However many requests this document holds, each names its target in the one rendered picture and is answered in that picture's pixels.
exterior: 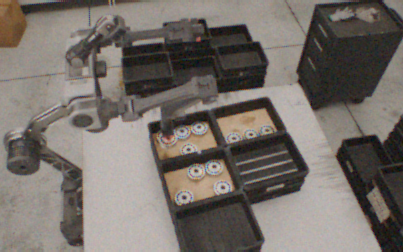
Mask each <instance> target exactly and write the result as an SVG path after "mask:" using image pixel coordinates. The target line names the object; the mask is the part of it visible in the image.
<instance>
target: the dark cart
mask: <svg viewBox="0 0 403 252"><path fill-rule="evenodd" d="M346 6H348V10H347V11H349V10H350V9H352V11H351V12H353V11H356V9H357V8H360V7H369V9H371V8H373V9H375V11H376V10H377V11H379V10H380V11H382V12H384V13H382V16H384V20H378V21H373V22H372V24H371V23H370V22H367V21H365V20H360V19H359V20H356V19H353V20H351V22H345V21H341V20H338V21H334V22H332V21H331V19H330V18H329V17H328V16H329V15H334V14H335V13H336V11H337V10H338V9H342V11H344V9H346ZM347 11H346V12H347ZM402 39H403V24H402V22H401V21H399V19H398V18H397V16H395V14H394V13H393V12H392V11H391V9H390V8H389V7H388V6H387V5H386V3H384V1H383V0H351V1H344V2H331V3H324V4H316V5H315V8H314V10H313V15H312V17H311V21H310V24H309V29H308V31H307V36H306V38H305V43H304V45H303V50H302V52H301V57H300V59H299V62H298V66H297V68H296V73H297V75H298V76H299V79H298V80H297V82H298V83H299V84H300V85H303V87H304V89H305V90H306V93H307V94H308V97H309V98H310V101H311V104H310V107H311V108H312V110H316V109H317V108H318V107H319V106H320V105H321V103H331V102H336V101H346V100H350V99H354V101H355V103H361V102H362V101H363V100H364V99H365V97H370V96H372V94H373V93H374V90H376V87H377V85H378V84H379V82H380V81H381V78H382V76H383V74H384V73H385V70H387V67H388V65H389V63H390V62H391V59H392V58H393V55H394V54H395V53H396V50H397V49H398V47H399V45H400V43H401V41H402Z"/></svg>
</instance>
